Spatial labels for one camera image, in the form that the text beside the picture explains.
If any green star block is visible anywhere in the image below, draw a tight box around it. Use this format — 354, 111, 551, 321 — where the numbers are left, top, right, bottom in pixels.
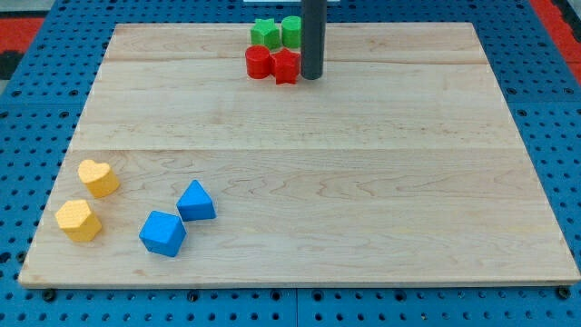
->
250, 18, 281, 50

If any red cylinder block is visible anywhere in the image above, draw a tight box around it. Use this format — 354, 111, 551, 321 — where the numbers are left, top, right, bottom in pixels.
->
245, 45, 271, 79

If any green cylinder block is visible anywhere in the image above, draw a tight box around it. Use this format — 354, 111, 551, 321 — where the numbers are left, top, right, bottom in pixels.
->
281, 15, 301, 49

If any blue triangle block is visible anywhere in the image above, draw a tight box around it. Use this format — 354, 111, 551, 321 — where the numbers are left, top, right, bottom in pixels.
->
176, 180, 217, 222

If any yellow heart block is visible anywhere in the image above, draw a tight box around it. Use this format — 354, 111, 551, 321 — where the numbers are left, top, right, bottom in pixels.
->
77, 159, 120, 198

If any red star block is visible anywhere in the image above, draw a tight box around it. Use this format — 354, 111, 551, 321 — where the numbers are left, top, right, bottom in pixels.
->
271, 48, 300, 84

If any blue cube block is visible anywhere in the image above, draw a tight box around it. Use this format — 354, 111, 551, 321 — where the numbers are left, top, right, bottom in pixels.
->
139, 211, 187, 257

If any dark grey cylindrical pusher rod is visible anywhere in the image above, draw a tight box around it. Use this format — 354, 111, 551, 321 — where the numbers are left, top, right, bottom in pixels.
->
300, 0, 327, 80

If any yellow hexagon block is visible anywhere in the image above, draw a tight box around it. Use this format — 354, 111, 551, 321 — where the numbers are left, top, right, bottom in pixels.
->
54, 200, 102, 243

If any light wooden board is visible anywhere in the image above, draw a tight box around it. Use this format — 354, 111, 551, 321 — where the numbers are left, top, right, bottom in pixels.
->
19, 23, 580, 289

